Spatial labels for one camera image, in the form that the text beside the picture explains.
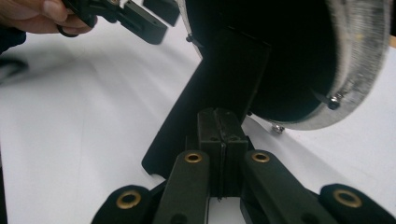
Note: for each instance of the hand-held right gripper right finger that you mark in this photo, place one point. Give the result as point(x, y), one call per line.
point(271, 186)

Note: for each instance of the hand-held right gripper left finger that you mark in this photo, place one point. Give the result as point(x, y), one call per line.
point(186, 186)

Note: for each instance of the oval silver photo frame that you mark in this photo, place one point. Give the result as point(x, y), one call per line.
point(280, 62)

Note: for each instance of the white board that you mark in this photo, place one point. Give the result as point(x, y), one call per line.
point(77, 124)

